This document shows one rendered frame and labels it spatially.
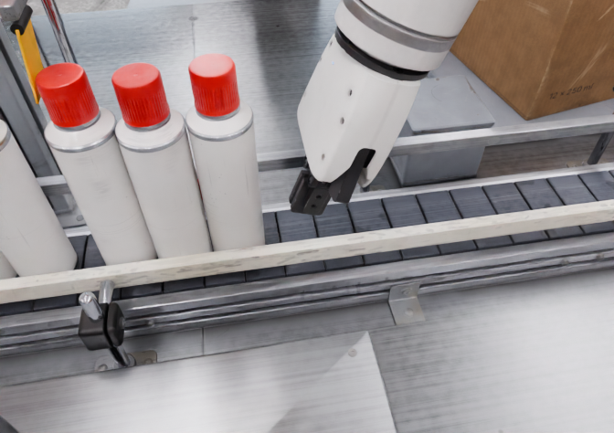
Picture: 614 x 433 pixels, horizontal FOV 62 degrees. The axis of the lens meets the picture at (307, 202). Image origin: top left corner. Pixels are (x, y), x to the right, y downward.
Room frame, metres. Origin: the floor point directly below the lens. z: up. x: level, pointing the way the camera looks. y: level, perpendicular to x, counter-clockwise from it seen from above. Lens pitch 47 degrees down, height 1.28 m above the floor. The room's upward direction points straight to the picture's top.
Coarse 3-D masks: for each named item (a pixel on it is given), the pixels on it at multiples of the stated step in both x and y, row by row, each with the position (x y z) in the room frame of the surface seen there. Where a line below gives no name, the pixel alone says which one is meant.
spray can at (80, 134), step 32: (64, 64) 0.32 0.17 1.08; (64, 96) 0.29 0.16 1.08; (64, 128) 0.29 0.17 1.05; (96, 128) 0.29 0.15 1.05; (64, 160) 0.28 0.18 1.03; (96, 160) 0.28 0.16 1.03; (96, 192) 0.28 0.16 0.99; (128, 192) 0.29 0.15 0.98; (96, 224) 0.28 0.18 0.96; (128, 224) 0.28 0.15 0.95; (128, 256) 0.28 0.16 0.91
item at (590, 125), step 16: (496, 128) 0.40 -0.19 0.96; (512, 128) 0.40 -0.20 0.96; (528, 128) 0.40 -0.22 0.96; (544, 128) 0.40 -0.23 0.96; (560, 128) 0.40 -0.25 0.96; (576, 128) 0.40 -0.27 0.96; (592, 128) 0.41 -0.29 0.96; (608, 128) 0.41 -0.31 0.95; (400, 144) 0.37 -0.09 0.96; (416, 144) 0.38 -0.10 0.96; (432, 144) 0.38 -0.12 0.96; (448, 144) 0.38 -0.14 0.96; (464, 144) 0.38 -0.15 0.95; (480, 144) 0.39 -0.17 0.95; (496, 144) 0.39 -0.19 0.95; (272, 160) 0.35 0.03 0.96; (288, 160) 0.36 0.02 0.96; (48, 176) 0.33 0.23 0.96; (48, 192) 0.32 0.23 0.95; (64, 192) 0.32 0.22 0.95
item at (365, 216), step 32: (448, 192) 0.39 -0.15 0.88; (480, 192) 0.39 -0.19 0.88; (512, 192) 0.39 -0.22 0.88; (544, 192) 0.39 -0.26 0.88; (576, 192) 0.39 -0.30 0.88; (608, 192) 0.39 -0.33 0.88; (288, 224) 0.34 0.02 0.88; (320, 224) 0.34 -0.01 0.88; (352, 224) 0.35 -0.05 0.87; (384, 224) 0.34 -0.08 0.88; (416, 224) 0.34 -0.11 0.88; (608, 224) 0.34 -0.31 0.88; (96, 256) 0.30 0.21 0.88; (352, 256) 0.30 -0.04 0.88; (384, 256) 0.30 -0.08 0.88; (416, 256) 0.30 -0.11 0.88; (128, 288) 0.27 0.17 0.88; (160, 288) 0.27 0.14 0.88; (192, 288) 0.27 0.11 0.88
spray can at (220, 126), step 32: (192, 64) 0.32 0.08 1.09; (224, 64) 0.32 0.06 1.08; (224, 96) 0.30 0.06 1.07; (192, 128) 0.30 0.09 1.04; (224, 128) 0.30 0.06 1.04; (224, 160) 0.29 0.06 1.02; (256, 160) 0.31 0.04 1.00; (224, 192) 0.29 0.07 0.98; (256, 192) 0.31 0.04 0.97; (224, 224) 0.29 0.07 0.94; (256, 224) 0.30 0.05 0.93
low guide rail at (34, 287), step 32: (448, 224) 0.31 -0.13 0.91; (480, 224) 0.31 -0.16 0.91; (512, 224) 0.32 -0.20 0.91; (544, 224) 0.32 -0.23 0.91; (576, 224) 0.33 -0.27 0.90; (192, 256) 0.28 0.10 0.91; (224, 256) 0.28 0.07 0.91; (256, 256) 0.28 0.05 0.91; (288, 256) 0.28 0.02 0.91; (320, 256) 0.29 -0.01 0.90; (0, 288) 0.24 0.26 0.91; (32, 288) 0.24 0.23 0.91; (64, 288) 0.25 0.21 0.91; (96, 288) 0.25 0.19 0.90
